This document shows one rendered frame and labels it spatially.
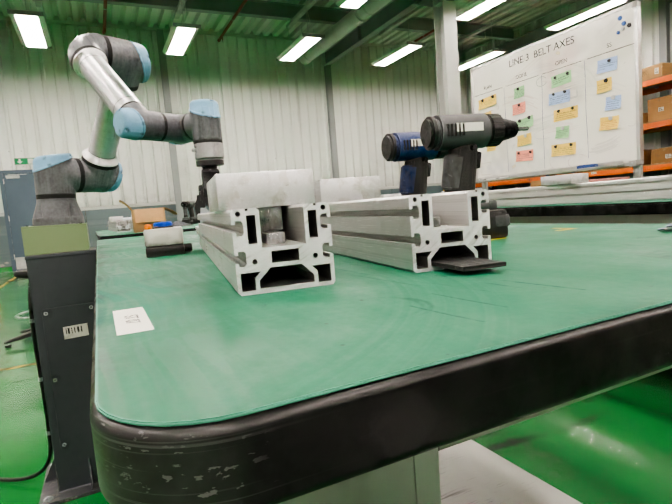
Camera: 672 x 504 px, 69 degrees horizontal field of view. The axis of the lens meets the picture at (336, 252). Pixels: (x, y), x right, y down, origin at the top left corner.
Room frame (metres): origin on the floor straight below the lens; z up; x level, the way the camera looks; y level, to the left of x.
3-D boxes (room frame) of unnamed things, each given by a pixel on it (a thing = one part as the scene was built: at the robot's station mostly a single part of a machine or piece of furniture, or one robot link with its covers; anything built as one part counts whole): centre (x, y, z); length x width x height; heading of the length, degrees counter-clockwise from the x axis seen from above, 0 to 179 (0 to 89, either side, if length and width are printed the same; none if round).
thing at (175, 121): (1.37, 0.40, 1.10); 0.11 x 0.11 x 0.08; 49
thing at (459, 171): (0.88, -0.27, 0.89); 0.20 x 0.08 x 0.22; 103
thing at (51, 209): (1.64, 0.91, 0.92); 0.15 x 0.15 x 0.10
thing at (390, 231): (0.93, -0.01, 0.82); 0.80 x 0.10 x 0.09; 17
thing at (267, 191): (0.63, 0.10, 0.87); 0.16 x 0.11 x 0.07; 17
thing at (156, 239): (1.10, 0.37, 0.81); 0.10 x 0.08 x 0.06; 107
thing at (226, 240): (0.87, 0.17, 0.82); 0.80 x 0.10 x 0.09; 17
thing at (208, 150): (1.31, 0.31, 1.02); 0.08 x 0.08 x 0.05
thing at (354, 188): (0.93, -0.01, 0.87); 0.16 x 0.11 x 0.07; 17
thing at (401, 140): (1.07, -0.21, 0.89); 0.20 x 0.08 x 0.22; 109
